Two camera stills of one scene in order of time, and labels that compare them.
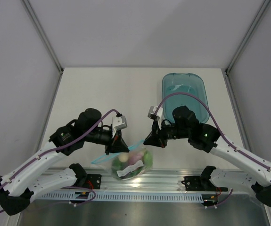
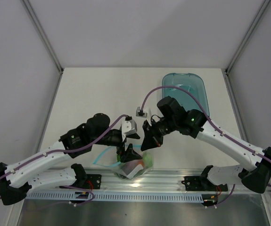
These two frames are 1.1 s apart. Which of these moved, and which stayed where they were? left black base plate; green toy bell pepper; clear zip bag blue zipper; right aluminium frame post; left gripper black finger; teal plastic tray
Moved: clear zip bag blue zipper; left gripper black finger
Stayed: teal plastic tray; left black base plate; right aluminium frame post; green toy bell pepper
